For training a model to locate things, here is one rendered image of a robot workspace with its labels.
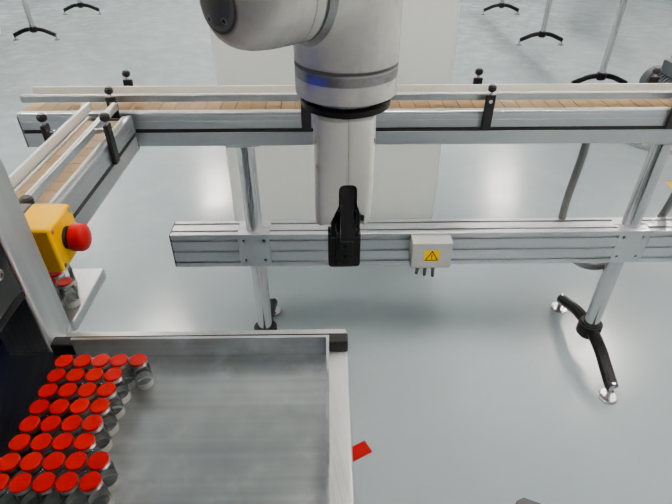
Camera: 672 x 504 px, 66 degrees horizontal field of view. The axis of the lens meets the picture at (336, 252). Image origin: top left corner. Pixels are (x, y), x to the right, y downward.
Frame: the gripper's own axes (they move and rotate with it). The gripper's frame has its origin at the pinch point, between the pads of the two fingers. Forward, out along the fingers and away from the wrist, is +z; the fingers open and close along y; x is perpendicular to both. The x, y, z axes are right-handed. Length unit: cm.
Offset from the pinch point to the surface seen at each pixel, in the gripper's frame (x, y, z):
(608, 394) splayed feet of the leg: 92, -64, 108
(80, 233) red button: -35.5, -17.7, 9.5
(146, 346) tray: -25.8, -6.4, 20.2
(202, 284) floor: -53, -129, 111
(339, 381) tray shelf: -0.3, -1.3, 22.3
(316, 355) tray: -3.2, -5.7, 22.1
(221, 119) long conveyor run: -27, -83, 19
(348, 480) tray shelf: 0.1, 12.2, 22.3
